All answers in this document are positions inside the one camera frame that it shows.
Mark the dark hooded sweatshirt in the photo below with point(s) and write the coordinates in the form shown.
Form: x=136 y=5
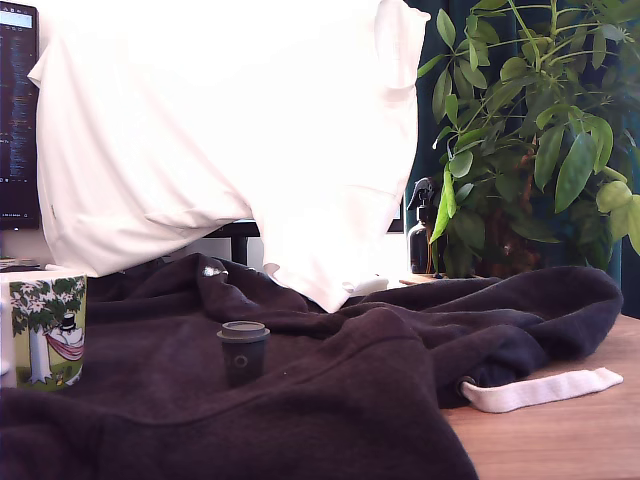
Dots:
x=300 y=390

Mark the white cloth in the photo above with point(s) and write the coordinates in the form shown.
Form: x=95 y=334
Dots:
x=225 y=125

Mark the grey coffee capsule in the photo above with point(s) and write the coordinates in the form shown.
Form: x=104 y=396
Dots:
x=243 y=355

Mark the black computer monitor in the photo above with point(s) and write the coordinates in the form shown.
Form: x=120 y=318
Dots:
x=17 y=125

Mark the dark spray bottle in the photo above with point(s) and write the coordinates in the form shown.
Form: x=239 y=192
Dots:
x=420 y=240

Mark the green leafy houseplant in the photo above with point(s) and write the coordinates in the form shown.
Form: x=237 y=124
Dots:
x=545 y=150

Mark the cartoon print green mug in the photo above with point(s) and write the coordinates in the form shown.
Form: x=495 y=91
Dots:
x=47 y=330

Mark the black monitor stand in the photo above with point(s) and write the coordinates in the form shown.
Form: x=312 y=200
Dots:
x=240 y=240

